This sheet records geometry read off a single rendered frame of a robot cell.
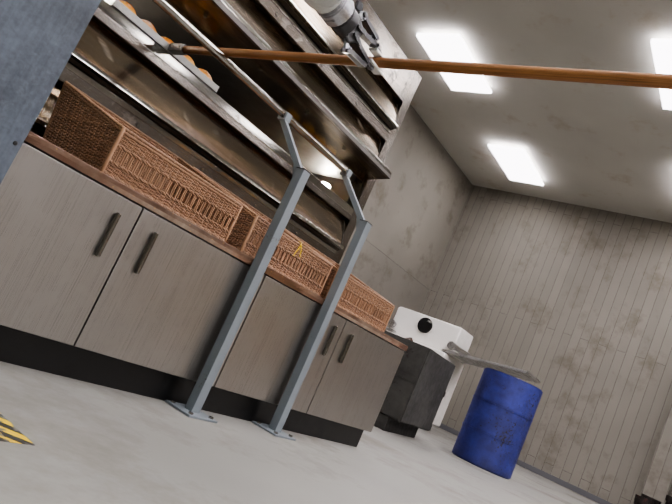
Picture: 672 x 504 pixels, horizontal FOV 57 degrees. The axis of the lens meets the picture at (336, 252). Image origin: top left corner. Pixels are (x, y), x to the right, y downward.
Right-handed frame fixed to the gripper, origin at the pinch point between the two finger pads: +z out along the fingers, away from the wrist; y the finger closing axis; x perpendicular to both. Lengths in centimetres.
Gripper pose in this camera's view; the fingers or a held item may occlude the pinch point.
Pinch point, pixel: (376, 61)
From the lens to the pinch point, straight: 187.3
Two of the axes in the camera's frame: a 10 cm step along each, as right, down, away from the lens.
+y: -4.1, 9.0, -1.6
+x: 7.6, 2.4, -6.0
